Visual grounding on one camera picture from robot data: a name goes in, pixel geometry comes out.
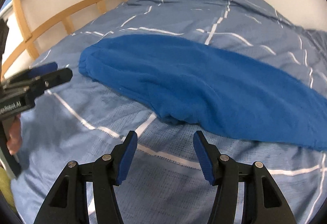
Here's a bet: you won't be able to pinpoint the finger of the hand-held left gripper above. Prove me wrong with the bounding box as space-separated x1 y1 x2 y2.
32 68 73 93
27 62 59 79

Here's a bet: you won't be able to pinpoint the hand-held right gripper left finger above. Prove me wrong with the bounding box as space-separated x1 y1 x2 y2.
33 130 138 224

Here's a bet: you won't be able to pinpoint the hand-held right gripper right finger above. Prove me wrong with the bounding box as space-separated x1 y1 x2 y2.
193 131 297 224

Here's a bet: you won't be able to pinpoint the blue pants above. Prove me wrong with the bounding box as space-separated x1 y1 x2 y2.
78 34 327 151

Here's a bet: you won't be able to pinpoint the person's left hand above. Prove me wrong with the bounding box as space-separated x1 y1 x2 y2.
6 114 22 155

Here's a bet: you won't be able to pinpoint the green cloth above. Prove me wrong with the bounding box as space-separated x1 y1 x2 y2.
0 166 16 212

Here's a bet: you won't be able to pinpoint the blue checked duvet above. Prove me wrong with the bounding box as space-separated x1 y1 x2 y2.
10 0 327 224

